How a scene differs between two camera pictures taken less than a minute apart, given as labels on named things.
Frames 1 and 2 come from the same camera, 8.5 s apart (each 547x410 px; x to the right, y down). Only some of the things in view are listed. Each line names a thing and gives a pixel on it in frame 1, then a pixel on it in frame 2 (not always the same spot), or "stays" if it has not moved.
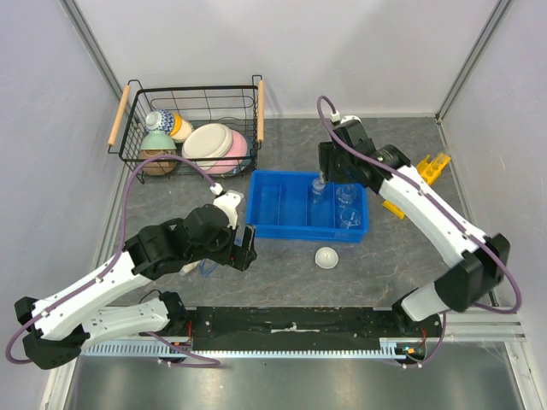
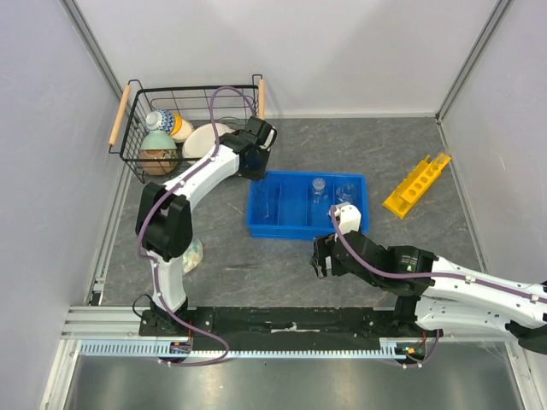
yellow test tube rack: x=429 y=170 stays
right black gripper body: x=338 y=165 to x=322 y=247
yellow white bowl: x=181 y=129 stays
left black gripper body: x=238 y=255 to x=257 y=170
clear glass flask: x=344 y=195 stays
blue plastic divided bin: x=302 y=205 stays
